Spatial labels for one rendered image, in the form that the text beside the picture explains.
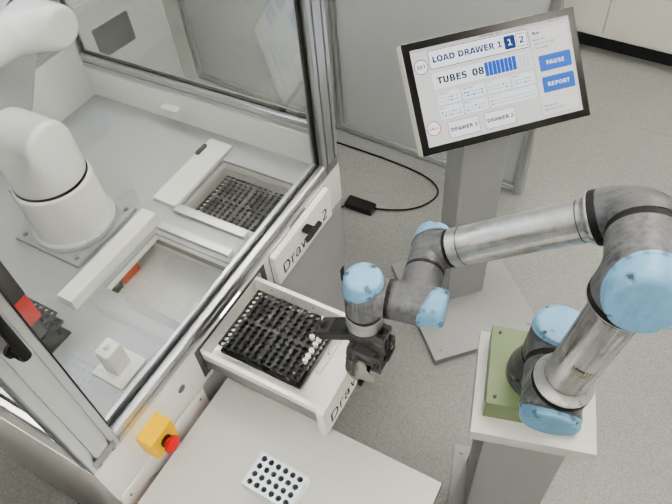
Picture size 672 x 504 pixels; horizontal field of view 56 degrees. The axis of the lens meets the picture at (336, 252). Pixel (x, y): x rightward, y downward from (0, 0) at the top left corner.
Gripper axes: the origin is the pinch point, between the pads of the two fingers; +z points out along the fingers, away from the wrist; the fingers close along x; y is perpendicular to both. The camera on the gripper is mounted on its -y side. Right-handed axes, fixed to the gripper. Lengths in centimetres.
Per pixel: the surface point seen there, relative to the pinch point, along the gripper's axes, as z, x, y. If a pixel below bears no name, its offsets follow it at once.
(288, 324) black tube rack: 3.5, 4.8, -22.3
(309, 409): 2.9, -12.5, -6.1
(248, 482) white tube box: 12.7, -30.1, -12.7
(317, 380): 6.9, -3.8, -9.4
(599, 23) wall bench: 72, 289, -1
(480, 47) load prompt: -25, 92, -9
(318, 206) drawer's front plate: -1, 40, -33
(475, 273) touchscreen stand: 73, 93, 0
